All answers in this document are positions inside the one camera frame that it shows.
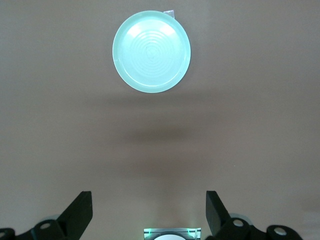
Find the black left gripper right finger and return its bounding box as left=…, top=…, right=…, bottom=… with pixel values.
left=205, top=190, right=305, bottom=240

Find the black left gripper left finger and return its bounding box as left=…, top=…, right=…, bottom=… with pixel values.
left=0, top=191, right=94, bottom=240

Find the pale green plastic plate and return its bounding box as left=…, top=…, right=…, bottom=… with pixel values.
left=111, top=9, right=192, bottom=94

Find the brown table cover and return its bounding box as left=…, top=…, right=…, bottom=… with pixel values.
left=0, top=0, right=320, bottom=240

